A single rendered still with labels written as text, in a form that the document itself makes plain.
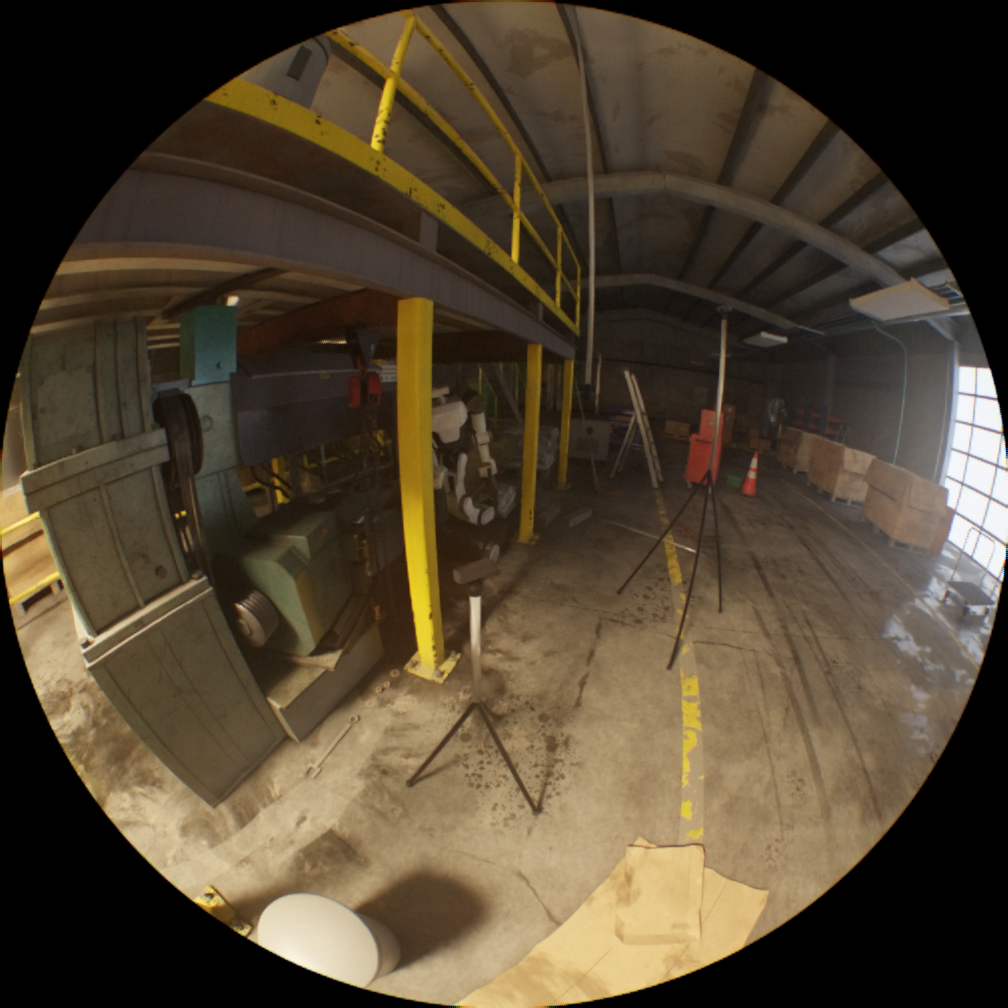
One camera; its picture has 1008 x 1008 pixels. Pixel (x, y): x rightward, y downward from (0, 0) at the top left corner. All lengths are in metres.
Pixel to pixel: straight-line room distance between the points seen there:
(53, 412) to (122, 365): 0.25
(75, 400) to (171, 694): 0.92
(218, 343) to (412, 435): 1.12
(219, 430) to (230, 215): 1.17
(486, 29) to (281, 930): 5.73
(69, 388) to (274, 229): 0.69
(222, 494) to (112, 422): 0.90
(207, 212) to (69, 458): 0.67
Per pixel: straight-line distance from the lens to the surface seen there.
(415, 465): 1.32
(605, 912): 1.43
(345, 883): 1.47
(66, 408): 1.18
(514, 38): 4.90
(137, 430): 1.19
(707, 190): 7.14
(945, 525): 7.37
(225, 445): 1.87
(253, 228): 0.94
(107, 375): 1.21
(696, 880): 1.53
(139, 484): 1.20
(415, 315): 1.30
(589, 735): 1.67
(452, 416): 2.23
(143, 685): 1.33
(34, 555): 4.52
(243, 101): 1.03
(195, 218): 0.89
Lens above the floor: 1.39
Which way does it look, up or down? 20 degrees down
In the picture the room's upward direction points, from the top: 2 degrees clockwise
